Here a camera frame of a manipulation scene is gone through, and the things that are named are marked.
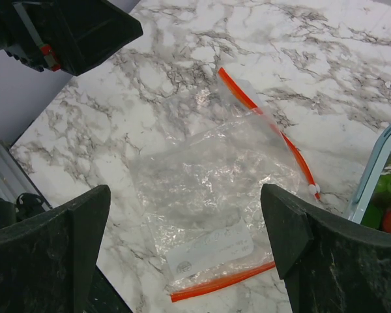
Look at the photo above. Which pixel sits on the clear orange-zip bag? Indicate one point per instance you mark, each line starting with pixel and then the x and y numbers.
pixel 201 196

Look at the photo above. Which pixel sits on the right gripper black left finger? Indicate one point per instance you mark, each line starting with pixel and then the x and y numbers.
pixel 47 262

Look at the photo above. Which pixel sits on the light blue plastic basket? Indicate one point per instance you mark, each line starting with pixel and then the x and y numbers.
pixel 379 160

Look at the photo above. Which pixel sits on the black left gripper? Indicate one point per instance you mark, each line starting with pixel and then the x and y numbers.
pixel 88 32

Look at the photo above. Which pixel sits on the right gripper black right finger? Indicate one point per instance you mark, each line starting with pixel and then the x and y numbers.
pixel 328 263

